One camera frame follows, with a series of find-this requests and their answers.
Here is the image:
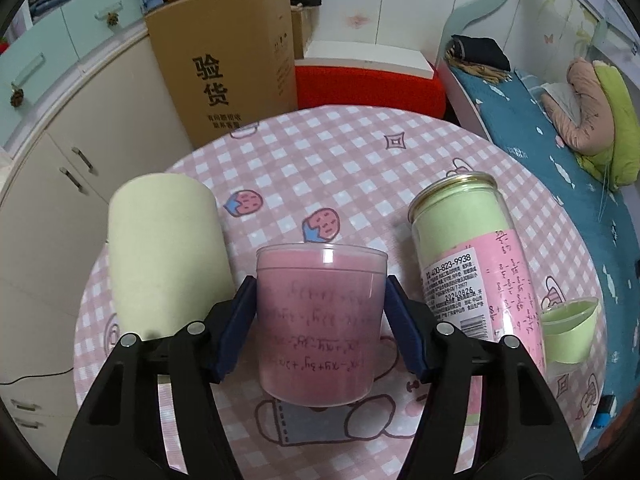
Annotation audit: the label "white board on box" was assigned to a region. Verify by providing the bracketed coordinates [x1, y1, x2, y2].
[296, 40, 435, 79]

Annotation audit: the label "cream lower cabinet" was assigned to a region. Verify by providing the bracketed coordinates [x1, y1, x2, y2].
[1, 37, 191, 474]

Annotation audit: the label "pink plastic cup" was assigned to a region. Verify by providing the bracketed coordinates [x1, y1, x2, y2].
[256, 243, 388, 408]

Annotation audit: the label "tall green pink can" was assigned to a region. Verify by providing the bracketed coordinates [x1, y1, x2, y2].
[408, 172, 546, 372]

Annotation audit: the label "teal drawer cabinet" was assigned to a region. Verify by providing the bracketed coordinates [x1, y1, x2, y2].
[1, 0, 142, 145]

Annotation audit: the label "teal candy print mattress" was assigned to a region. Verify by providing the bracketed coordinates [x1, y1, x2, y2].
[451, 68, 639, 455]

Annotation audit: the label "green pillow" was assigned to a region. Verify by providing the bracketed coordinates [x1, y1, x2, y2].
[576, 61, 639, 191]

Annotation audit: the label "large cardboard box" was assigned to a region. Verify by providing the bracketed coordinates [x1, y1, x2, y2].
[144, 0, 297, 148]

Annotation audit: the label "cream white cup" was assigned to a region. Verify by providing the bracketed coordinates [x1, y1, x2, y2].
[107, 174, 235, 340]

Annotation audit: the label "small cardboard box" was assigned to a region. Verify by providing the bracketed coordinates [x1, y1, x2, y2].
[291, 6, 317, 60]

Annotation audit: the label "teal bunk bed frame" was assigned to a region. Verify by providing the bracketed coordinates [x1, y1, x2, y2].
[434, 0, 640, 141]

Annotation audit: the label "folded black clothes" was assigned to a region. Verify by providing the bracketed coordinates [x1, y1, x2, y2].
[446, 35, 511, 72]

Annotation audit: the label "pink plush pillow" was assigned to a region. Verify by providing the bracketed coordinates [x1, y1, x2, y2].
[541, 58, 614, 156]

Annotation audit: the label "small green cup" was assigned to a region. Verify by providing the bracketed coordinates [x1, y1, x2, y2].
[540, 297, 600, 365]

